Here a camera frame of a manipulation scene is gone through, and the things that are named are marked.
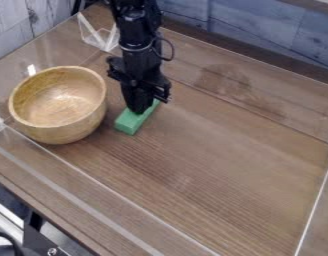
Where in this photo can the green rectangular block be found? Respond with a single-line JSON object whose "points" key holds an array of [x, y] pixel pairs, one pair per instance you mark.
{"points": [[129, 122]]}

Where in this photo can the black metal table frame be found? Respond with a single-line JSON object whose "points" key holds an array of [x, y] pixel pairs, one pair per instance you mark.
{"points": [[36, 241]]}

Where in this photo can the wooden bowl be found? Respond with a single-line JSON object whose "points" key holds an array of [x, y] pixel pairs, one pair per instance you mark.
{"points": [[59, 105]]}

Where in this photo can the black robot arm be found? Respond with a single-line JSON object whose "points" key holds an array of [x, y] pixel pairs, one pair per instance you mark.
{"points": [[144, 50]]}

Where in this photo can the clear acrylic front wall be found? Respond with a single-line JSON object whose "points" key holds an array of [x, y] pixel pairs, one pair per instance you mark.
{"points": [[108, 223]]}

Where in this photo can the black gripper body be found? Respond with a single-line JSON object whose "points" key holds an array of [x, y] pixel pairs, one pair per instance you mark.
{"points": [[139, 68]]}

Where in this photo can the clear acrylic corner bracket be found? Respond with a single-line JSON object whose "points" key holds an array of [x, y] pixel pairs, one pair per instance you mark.
{"points": [[103, 39]]}

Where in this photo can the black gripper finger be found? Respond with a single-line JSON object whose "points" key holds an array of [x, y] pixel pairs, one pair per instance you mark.
{"points": [[143, 100], [129, 93]]}

